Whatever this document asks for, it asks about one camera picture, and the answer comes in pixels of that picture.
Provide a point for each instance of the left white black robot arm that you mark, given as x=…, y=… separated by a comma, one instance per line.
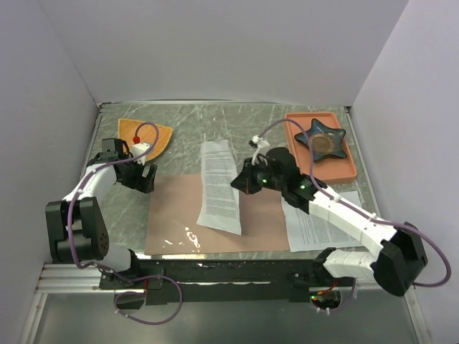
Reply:
x=75, y=225

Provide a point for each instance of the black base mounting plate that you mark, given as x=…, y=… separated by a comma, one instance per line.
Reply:
x=292, y=280

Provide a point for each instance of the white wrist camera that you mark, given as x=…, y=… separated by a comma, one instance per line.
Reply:
x=261, y=147
x=140, y=150

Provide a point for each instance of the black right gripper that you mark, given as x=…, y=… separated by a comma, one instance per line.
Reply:
x=244, y=181

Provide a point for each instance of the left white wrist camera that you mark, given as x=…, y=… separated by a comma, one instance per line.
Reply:
x=140, y=150

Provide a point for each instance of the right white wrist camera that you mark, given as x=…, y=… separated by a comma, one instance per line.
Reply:
x=261, y=147

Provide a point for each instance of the printed paper sheets stack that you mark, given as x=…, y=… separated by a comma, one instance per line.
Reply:
x=311, y=233

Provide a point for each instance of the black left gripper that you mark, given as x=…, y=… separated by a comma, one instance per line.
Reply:
x=144, y=184

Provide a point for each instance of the single printed paper sheet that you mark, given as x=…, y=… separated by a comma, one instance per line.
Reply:
x=220, y=202

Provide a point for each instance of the aluminium frame rail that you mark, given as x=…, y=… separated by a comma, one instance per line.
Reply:
x=68, y=279

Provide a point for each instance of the dark star-shaped dish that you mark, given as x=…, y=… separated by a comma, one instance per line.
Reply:
x=325, y=141

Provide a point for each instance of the pink file folder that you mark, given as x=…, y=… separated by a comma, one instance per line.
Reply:
x=174, y=210

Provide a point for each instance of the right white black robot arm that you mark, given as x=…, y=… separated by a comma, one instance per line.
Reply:
x=394, y=255

